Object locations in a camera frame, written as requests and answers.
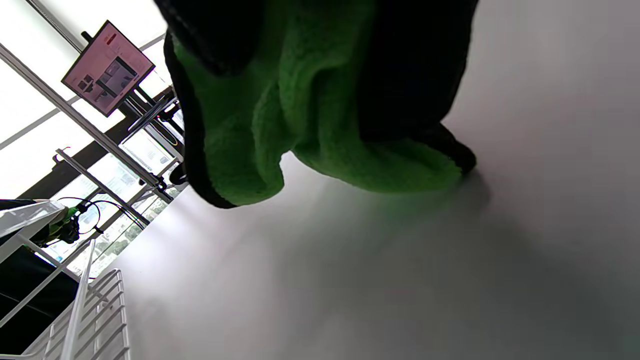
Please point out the person's right hand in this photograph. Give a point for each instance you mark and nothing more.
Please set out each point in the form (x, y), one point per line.
(415, 65)

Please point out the green hand towel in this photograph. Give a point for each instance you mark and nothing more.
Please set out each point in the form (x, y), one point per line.
(310, 110)

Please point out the black monitor stand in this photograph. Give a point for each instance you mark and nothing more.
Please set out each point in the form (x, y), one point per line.
(150, 112)

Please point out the flat screen monitor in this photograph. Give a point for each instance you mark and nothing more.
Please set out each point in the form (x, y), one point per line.
(107, 67)

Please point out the aluminium frame post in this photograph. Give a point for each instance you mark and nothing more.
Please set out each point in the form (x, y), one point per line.
(75, 115)

